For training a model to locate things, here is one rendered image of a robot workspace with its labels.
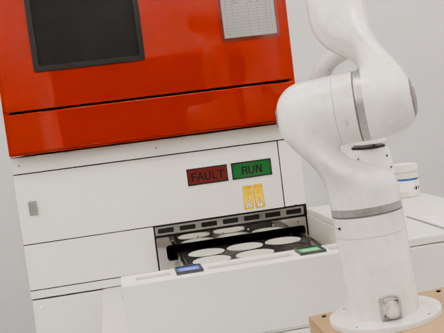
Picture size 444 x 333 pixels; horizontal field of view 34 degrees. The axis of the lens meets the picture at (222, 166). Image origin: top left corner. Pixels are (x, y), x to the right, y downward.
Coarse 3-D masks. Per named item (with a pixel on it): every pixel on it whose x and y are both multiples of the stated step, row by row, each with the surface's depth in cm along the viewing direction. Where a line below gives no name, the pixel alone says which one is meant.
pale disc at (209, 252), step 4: (208, 248) 201; (212, 248) 201; (216, 248) 200; (220, 248) 199; (192, 252) 199; (196, 252) 198; (200, 252) 197; (204, 252) 196; (208, 252) 196; (212, 252) 195; (216, 252) 194; (220, 252) 194; (196, 256) 192
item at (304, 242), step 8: (256, 240) 204; (264, 240) 202; (304, 240) 195; (200, 248) 203; (224, 248) 198; (256, 248) 193; (264, 248) 191; (272, 248) 190; (280, 248) 189; (288, 248) 188; (184, 256) 194; (192, 256) 193; (200, 256) 192; (232, 256) 186
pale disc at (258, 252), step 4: (240, 252) 190; (244, 252) 190; (248, 252) 189; (252, 252) 188; (256, 252) 187; (260, 252) 187; (264, 252) 186; (268, 252) 185; (272, 252) 185; (240, 256) 185; (244, 256) 184; (248, 256) 184
